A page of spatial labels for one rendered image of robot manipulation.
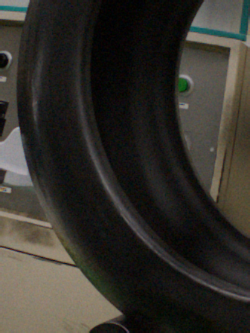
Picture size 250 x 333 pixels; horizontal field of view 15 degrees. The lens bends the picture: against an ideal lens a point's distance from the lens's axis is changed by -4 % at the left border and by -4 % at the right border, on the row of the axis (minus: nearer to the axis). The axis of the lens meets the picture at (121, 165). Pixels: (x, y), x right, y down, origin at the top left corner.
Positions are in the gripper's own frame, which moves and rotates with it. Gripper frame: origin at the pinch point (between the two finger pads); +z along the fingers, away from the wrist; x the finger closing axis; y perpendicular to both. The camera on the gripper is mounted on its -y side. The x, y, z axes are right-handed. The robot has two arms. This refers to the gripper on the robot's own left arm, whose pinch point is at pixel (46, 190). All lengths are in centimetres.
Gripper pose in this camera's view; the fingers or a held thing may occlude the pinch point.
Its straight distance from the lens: 94.1
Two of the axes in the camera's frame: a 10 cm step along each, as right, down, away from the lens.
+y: 2.8, -9.6, -0.9
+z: 9.0, 2.9, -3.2
